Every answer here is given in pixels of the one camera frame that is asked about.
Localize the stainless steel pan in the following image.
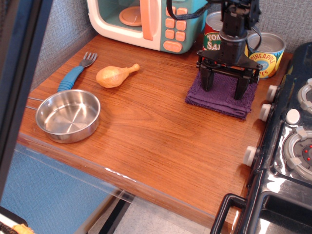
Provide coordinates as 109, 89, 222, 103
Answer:
28, 89, 101, 144

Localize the blue handled fork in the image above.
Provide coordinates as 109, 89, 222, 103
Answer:
57, 52, 97, 92

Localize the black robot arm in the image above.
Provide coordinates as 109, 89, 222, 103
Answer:
197, 0, 262, 100

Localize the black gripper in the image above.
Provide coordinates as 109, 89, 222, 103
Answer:
197, 39, 262, 100

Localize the tomato sauce can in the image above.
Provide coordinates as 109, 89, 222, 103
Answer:
203, 11, 223, 51

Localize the toy microwave teal and white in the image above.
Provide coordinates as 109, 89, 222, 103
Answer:
87, 0, 207, 54

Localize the black toy stove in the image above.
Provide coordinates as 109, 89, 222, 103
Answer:
211, 42, 312, 234

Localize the purple towel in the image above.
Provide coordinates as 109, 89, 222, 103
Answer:
185, 73, 257, 119

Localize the black braided cable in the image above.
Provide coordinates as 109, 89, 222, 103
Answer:
166, 0, 212, 21

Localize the pineapple slices can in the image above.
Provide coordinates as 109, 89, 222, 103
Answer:
245, 33, 286, 78

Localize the white stove knob top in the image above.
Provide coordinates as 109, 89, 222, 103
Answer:
266, 85, 278, 102

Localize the orange fuzzy object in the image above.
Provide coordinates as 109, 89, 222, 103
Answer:
0, 222, 35, 234

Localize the white stove knob bottom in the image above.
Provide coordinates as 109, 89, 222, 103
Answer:
243, 146, 257, 167

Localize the toy chicken drumstick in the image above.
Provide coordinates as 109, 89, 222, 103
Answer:
96, 63, 140, 88

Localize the white stove knob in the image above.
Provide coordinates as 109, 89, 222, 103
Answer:
259, 104, 272, 122
243, 146, 257, 167
266, 85, 278, 102

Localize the white stove knob middle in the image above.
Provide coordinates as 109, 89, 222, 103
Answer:
259, 104, 272, 122

